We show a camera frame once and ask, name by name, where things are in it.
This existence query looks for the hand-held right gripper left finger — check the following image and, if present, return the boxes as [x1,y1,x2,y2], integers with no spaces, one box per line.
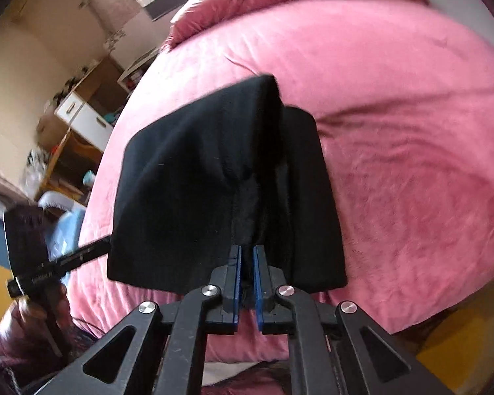
[35,244,243,395]

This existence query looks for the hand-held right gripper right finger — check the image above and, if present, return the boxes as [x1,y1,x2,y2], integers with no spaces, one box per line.
[253,245,453,395]

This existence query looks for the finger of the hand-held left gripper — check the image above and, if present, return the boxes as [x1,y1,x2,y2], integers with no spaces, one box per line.
[45,234,113,274]

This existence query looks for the black pants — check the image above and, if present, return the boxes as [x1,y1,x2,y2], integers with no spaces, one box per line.
[106,73,348,295]

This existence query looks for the person's left forearm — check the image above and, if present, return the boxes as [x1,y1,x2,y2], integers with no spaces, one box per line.
[0,325,91,395]

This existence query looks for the person's left hand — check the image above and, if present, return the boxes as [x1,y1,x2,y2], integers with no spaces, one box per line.
[0,284,72,338]

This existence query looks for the white plastic stool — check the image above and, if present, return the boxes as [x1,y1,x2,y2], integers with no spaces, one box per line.
[37,191,87,220]

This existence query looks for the clear plastic bag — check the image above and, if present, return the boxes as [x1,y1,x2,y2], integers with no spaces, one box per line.
[25,148,50,187]

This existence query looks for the wooden chair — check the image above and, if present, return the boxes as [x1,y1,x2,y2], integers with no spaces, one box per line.
[45,129,103,192]

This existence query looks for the white drawer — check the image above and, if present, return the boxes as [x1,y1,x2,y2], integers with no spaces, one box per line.
[54,91,88,125]
[74,105,116,149]

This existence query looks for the wooden desk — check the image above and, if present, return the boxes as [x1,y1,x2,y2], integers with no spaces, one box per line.
[39,55,128,161]

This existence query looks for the pink fleece blanket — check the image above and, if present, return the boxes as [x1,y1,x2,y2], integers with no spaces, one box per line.
[66,0,494,365]

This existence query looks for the white frame shelf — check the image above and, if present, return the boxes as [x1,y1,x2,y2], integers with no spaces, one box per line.
[117,47,162,88]

